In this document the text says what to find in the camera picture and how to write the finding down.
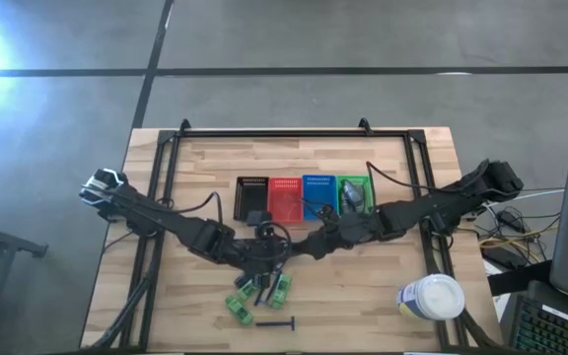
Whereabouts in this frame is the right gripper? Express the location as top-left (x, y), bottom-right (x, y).
top-left (290, 215), bottom-right (365, 261)

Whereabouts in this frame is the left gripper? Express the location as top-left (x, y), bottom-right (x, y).
top-left (234, 236), bottom-right (293, 292)

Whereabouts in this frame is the green toiletry packet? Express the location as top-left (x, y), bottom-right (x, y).
top-left (237, 279), bottom-right (260, 303)
top-left (224, 295), bottom-right (254, 327)
top-left (270, 273), bottom-right (294, 311)

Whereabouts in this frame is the blue disposable razor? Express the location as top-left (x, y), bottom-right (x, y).
top-left (254, 316), bottom-right (297, 332)
top-left (253, 270), bottom-right (284, 308)

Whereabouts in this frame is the red plastic basket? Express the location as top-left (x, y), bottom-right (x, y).
top-left (267, 177), bottom-right (304, 224)

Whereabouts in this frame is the blue plastic basket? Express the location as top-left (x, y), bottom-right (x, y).
top-left (302, 174), bottom-right (338, 221)

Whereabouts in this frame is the black plastic basket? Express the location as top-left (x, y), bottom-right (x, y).
top-left (233, 176), bottom-right (270, 222)

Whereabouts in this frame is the green plastic basket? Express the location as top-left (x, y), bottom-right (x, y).
top-left (335, 175), bottom-right (375, 216)

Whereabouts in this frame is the white lidded wipes canister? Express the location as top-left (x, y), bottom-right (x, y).
top-left (396, 273), bottom-right (466, 322)

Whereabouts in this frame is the black power adapter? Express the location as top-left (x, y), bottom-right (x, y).
top-left (496, 209), bottom-right (528, 234)

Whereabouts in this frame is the black backlit keyboard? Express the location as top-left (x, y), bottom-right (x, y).
top-left (509, 294), bottom-right (568, 355)

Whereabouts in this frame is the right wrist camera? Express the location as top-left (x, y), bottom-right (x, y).
top-left (315, 203), bottom-right (341, 226)

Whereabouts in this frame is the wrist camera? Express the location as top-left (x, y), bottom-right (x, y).
top-left (246, 210), bottom-right (274, 230)
top-left (315, 203), bottom-right (341, 226)

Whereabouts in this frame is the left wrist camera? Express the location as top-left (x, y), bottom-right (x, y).
top-left (246, 210), bottom-right (274, 230)

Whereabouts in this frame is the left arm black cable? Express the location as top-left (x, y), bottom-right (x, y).
top-left (158, 190), bottom-right (225, 226)

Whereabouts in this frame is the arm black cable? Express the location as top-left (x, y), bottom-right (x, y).
top-left (365, 161), bottom-right (462, 199)
top-left (158, 190), bottom-right (225, 226)

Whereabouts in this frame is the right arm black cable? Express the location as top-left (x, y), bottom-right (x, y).
top-left (365, 161), bottom-right (462, 199)

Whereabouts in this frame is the black metal table frame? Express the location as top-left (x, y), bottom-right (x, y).
top-left (86, 126), bottom-right (505, 354)

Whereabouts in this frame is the yellow cable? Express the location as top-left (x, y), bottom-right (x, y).
top-left (477, 230), bottom-right (544, 265)

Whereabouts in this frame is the black strap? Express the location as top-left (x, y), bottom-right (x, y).
top-left (486, 259), bottom-right (553, 298)

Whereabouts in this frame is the white cable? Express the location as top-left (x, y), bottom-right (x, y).
top-left (480, 188), bottom-right (567, 209)

